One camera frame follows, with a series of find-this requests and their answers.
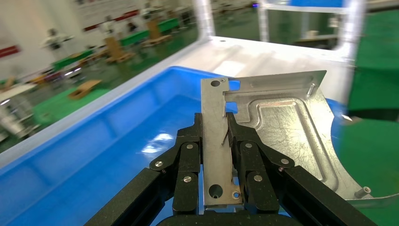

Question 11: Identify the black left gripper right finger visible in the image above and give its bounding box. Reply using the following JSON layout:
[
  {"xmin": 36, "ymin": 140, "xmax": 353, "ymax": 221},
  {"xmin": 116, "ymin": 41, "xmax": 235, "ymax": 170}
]
[{"xmin": 226, "ymin": 112, "xmax": 378, "ymax": 226}]

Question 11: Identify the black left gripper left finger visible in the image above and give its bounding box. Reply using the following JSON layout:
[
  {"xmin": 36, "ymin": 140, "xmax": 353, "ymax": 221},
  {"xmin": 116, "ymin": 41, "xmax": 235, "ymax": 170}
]
[{"xmin": 84, "ymin": 113, "xmax": 204, "ymax": 226}]

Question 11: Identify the stamped silver sheet metal plate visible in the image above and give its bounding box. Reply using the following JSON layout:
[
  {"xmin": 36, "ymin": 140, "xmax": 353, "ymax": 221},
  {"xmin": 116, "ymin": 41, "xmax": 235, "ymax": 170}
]
[{"xmin": 200, "ymin": 70, "xmax": 399, "ymax": 210}]

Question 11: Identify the large blue plastic bin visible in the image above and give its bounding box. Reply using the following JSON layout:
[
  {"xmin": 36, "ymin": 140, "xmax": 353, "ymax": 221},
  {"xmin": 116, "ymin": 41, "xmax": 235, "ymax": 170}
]
[{"xmin": 0, "ymin": 66, "xmax": 347, "ymax": 226}]

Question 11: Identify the wooden box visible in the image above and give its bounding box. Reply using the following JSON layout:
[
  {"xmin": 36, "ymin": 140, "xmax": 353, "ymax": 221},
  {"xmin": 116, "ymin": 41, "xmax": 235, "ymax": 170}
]
[{"xmin": 68, "ymin": 79, "xmax": 103, "ymax": 101}]

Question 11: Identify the wooden stand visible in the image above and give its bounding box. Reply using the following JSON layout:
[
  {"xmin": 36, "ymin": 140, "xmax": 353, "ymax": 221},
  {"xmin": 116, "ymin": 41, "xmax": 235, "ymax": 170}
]
[
  {"xmin": 104, "ymin": 37, "xmax": 135, "ymax": 65},
  {"xmin": 142, "ymin": 20, "xmax": 173, "ymax": 48}
]

